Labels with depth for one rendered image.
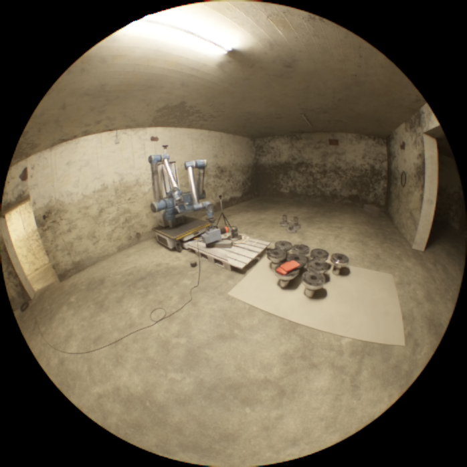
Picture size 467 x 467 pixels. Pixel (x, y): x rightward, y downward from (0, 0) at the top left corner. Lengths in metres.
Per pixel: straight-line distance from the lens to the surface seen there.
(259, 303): 1.66
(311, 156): 6.74
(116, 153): 4.09
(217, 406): 1.30
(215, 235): 2.37
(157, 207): 2.78
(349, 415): 1.47
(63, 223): 4.04
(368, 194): 6.77
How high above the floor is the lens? 1.28
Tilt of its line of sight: 23 degrees down
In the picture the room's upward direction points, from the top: 6 degrees counter-clockwise
